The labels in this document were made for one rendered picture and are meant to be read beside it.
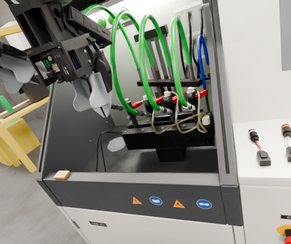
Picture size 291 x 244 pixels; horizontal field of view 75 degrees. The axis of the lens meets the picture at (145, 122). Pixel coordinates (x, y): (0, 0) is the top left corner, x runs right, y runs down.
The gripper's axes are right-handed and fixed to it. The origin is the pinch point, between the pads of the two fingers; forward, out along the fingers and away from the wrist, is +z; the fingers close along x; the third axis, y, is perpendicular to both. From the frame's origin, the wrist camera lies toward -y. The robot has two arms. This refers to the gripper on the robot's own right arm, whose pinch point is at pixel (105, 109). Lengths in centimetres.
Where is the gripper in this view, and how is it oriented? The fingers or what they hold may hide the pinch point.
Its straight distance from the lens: 39.2
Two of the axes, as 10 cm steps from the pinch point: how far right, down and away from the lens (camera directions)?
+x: 9.1, -1.0, -4.1
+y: -3.0, 5.4, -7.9
